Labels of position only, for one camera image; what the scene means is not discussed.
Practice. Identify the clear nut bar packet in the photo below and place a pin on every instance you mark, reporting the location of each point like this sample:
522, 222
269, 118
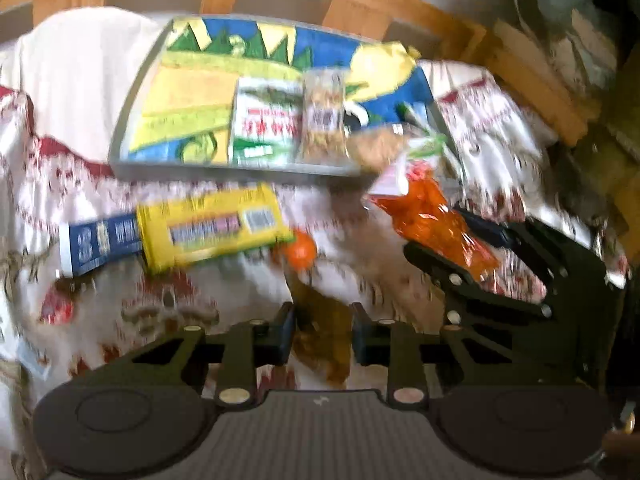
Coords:
322, 120

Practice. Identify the grey metal tray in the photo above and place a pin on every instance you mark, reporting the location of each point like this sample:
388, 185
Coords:
200, 170

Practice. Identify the small orange tangerine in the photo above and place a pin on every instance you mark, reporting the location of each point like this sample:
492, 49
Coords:
301, 251

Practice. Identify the floral satin blanket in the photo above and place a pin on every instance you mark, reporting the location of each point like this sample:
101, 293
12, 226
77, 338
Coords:
100, 320

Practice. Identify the orange snack packet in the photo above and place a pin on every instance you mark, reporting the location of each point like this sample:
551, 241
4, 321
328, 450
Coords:
435, 225

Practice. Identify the grey beige patterned cloth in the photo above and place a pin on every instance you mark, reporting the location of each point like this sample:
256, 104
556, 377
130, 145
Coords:
560, 35

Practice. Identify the small green white red packet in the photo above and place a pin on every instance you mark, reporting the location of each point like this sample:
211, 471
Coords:
415, 165

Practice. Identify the dragon drawing paper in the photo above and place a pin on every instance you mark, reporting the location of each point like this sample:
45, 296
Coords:
200, 90

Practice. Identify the white green snack packet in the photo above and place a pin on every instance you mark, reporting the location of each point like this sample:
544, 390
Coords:
265, 120

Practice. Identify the cream white bedding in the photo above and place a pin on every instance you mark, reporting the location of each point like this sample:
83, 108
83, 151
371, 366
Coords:
75, 75

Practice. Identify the clear round cake packet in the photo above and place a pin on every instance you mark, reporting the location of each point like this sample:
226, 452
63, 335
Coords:
375, 150

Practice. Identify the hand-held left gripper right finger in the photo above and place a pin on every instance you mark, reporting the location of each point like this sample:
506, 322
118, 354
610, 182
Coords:
360, 337

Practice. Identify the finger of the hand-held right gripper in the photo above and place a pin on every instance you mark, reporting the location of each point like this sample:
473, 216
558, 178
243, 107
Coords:
487, 230
465, 295

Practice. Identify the blue snack packet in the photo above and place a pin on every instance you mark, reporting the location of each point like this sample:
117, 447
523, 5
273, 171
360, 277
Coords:
95, 242

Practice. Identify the golden brown snack packet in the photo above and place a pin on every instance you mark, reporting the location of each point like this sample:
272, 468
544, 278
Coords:
322, 330

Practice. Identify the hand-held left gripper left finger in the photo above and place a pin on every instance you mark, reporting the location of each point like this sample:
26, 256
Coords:
285, 332

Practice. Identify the yellow snack packet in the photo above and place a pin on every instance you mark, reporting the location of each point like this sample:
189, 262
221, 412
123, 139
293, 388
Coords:
210, 230

